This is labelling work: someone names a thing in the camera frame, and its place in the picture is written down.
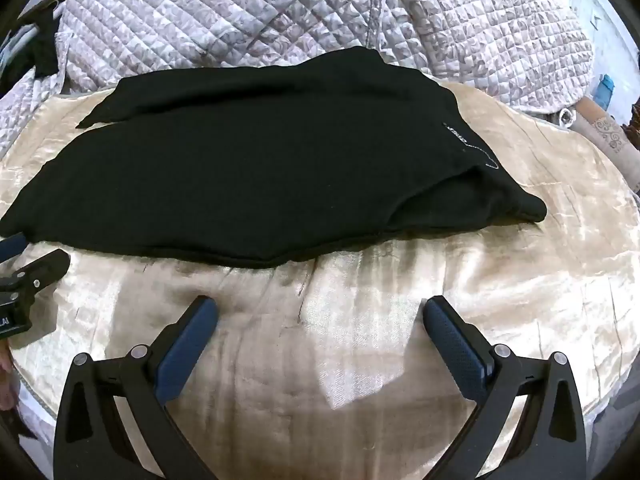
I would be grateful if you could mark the person's left hand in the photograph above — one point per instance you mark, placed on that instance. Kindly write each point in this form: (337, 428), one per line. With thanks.
(5, 380)

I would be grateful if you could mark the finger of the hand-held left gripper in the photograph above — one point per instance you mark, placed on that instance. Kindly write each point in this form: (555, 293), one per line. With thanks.
(45, 266)
(12, 246)

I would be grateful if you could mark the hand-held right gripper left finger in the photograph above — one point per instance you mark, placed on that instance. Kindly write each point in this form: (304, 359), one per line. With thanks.
(187, 345)

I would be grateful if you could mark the dark cloth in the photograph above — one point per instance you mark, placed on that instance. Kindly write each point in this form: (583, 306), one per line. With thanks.
(35, 45)

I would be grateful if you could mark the rolled patterned mat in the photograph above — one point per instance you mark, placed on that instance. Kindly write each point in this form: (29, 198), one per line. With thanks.
(607, 132)

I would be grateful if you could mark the beige satin blanket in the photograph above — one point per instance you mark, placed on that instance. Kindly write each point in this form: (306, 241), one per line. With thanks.
(350, 335)

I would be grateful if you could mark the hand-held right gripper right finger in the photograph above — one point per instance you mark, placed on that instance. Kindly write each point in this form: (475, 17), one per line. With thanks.
(455, 345)

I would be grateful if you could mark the white door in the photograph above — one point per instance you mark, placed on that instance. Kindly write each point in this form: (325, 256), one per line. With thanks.
(600, 15)

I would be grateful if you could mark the quilted patterned blanket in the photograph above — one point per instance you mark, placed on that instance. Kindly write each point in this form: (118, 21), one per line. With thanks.
(250, 10)

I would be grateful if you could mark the blue bottle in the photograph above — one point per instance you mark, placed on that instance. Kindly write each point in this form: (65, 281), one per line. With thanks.
(605, 89)

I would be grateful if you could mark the black pants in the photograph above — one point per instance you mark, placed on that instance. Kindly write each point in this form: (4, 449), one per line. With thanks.
(250, 160)

